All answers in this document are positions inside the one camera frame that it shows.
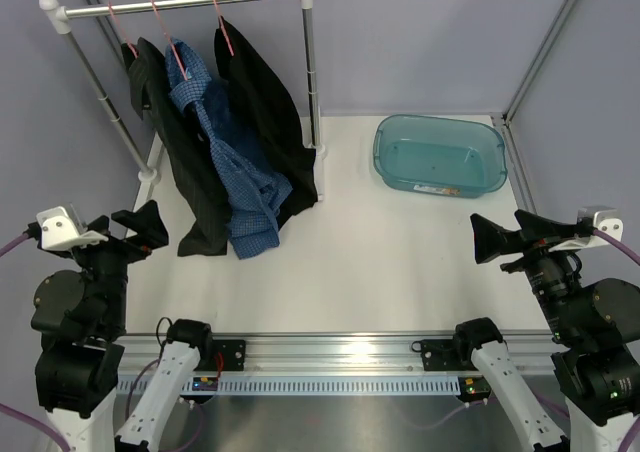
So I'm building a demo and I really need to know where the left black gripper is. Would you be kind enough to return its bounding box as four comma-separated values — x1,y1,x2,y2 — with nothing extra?
65,200,167,333

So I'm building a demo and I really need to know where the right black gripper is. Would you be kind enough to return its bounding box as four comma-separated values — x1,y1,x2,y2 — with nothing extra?
471,208,586,342

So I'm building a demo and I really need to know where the blue checked shirt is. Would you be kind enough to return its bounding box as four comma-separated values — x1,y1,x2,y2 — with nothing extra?
165,38,293,259

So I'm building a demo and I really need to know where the plain black shirt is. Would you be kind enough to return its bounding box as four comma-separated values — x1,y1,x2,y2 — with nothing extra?
214,19,318,226

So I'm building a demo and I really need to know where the pink hanger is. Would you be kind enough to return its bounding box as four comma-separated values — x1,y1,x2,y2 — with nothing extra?
107,1,138,58
149,0,189,81
212,0,235,57

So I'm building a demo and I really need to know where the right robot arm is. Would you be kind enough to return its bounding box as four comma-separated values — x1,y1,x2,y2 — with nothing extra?
452,208,639,451

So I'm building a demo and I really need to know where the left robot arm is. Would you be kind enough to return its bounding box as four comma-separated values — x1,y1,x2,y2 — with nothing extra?
27,200,215,451

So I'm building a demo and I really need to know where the black pinstriped shirt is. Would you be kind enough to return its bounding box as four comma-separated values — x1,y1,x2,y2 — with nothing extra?
121,38,231,257

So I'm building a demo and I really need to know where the teal plastic tub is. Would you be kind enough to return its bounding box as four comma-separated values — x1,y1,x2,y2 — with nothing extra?
372,114,507,198

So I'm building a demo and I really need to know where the silver clothes rack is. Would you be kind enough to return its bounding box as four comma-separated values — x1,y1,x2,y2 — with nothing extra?
39,0,327,207

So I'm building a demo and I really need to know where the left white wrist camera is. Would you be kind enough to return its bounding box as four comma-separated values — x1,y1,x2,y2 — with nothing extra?
36,205,108,252

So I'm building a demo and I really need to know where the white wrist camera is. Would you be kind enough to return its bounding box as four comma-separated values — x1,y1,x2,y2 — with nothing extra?
36,205,108,252
550,205,624,252

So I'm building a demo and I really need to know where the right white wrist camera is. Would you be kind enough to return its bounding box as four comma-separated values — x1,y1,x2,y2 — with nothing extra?
550,205,624,252

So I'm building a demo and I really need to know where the aluminium frame post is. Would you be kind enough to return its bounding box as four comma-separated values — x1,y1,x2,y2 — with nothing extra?
502,0,601,123

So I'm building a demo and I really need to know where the aluminium mounting rail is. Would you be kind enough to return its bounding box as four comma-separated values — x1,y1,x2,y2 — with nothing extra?
119,331,564,377

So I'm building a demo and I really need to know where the white slotted cable duct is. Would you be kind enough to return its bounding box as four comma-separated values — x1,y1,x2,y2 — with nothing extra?
115,375,464,397

